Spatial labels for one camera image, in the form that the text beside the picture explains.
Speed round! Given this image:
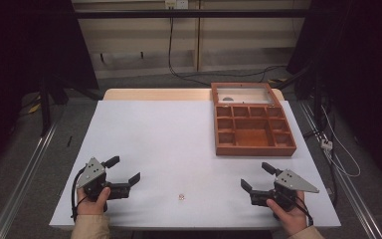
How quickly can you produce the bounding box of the long black floor cable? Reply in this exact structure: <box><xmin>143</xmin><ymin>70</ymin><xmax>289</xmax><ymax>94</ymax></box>
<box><xmin>167</xmin><ymin>16</ymin><xmax>282</xmax><ymax>88</ymax></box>

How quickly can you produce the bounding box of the black curtain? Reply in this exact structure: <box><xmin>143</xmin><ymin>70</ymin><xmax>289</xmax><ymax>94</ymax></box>
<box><xmin>0</xmin><ymin>0</ymin><xmax>99</xmax><ymax>180</ymax></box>
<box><xmin>286</xmin><ymin>0</ymin><xmax>382</xmax><ymax>182</ymax></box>

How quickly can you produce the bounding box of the white cable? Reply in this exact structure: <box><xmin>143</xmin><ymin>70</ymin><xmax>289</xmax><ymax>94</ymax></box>
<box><xmin>320</xmin><ymin>105</ymin><xmax>362</xmax><ymax>178</ymax></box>

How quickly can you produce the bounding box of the person's right hand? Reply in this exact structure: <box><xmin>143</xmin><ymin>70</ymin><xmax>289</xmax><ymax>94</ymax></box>
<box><xmin>266</xmin><ymin>191</ymin><xmax>309</xmax><ymax>237</ymax></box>

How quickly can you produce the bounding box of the black metal stand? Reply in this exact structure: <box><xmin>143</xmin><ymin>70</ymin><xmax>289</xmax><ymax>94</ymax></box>
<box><xmin>39</xmin><ymin>73</ymin><xmax>102</xmax><ymax>137</ymax></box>
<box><xmin>286</xmin><ymin>63</ymin><xmax>326</xmax><ymax>125</ymax></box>

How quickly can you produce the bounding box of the wooden compartment box with lid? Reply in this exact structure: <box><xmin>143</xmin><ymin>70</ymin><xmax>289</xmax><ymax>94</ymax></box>
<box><xmin>210</xmin><ymin>82</ymin><xmax>297</xmax><ymax>157</ymax></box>

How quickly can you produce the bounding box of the white wall socket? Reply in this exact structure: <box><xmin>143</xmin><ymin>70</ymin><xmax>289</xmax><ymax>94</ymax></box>
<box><xmin>164</xmin><ymin>0</ymin><xmax>190</xmax><ymax>10</ymax></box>

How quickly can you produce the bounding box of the white table cover sheet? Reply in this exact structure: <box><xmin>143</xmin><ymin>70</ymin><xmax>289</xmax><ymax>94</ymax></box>
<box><xmin>49</xmin><ymin>100</ymin><xmax>342</xmax><ymax>230</ymax></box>

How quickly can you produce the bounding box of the person's left hand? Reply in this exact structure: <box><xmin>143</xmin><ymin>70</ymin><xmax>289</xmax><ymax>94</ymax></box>
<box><xmin>76</xmin><ymin>186</ymin><xmax>111</xmax><ymax>216</ymax></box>

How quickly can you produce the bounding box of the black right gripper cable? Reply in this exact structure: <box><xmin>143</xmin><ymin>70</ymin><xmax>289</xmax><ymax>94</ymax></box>
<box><xmin>293</xmin><ymin>198</ymin><xmax>314</xmax><ymax>227</ymax></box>

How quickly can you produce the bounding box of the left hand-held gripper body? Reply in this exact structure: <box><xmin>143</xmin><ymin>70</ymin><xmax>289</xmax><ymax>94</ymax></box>
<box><xmin>76</xmin><ymin>156</ymin><xmax>132</xmax><ymax>202</ymax></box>

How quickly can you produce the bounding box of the aluminium floor rail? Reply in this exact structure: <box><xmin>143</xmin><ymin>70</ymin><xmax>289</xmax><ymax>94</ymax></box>
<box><xmin>298</xmin><ymin>99</ymin><xmax>382</xmax><ymax>239</ymax></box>
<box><xmin>0</xmin><ymin>120</ymin><xmax>63</xmax><ymax>239</ymax></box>

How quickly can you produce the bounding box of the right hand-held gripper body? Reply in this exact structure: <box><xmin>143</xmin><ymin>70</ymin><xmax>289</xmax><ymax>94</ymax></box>
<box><xmin>250</xmin><ymin>168</ymin><xmax>320</xmax><ymax>212</ymax></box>

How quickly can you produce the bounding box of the black horizontal bar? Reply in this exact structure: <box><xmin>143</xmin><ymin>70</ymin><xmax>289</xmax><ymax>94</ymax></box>
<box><xmin>74</xmin><ymin>9</ymin><xmax>312</xmax><ymax>20</ymax></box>

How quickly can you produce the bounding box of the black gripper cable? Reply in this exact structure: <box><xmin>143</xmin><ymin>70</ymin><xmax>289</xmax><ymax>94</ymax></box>
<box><xmin>71</xmin><ymin>167</ymin><xmax>88</xmax><ymax>222</ymax></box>
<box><xmin>293</xmin><ymin>198</ymin><xmax>314</xmax><ymax>227</ymax></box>

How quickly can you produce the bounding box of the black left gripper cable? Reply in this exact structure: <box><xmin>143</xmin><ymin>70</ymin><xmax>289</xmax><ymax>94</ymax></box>
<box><xmin>71</xmin><ymin>167</ymin><xmax>88</xmax><ymax>222</ymax></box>

